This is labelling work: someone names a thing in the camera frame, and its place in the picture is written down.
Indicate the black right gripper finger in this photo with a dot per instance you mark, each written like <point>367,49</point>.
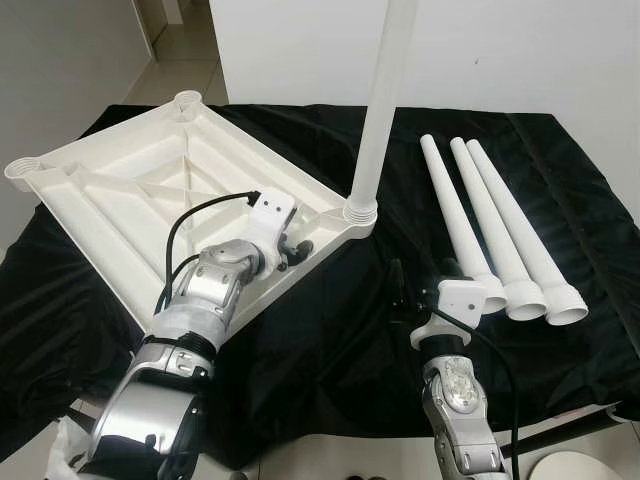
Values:
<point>398,290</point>
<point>452,272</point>

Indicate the white plastic table leg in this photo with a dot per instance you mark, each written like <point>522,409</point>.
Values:
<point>490,215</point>
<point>520,220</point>
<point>455,210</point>
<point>385,100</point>

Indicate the white plastic children table top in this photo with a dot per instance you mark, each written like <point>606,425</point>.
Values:
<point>120,190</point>

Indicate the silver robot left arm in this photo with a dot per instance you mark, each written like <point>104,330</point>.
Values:
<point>200,300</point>

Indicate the black table cloth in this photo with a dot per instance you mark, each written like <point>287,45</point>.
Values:
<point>330,330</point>

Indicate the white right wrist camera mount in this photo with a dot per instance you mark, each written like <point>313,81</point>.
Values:
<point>460,298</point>

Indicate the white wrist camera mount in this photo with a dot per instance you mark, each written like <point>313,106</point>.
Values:
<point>460,298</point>
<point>272,215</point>

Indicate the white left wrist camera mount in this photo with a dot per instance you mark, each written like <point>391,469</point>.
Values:
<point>272,215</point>

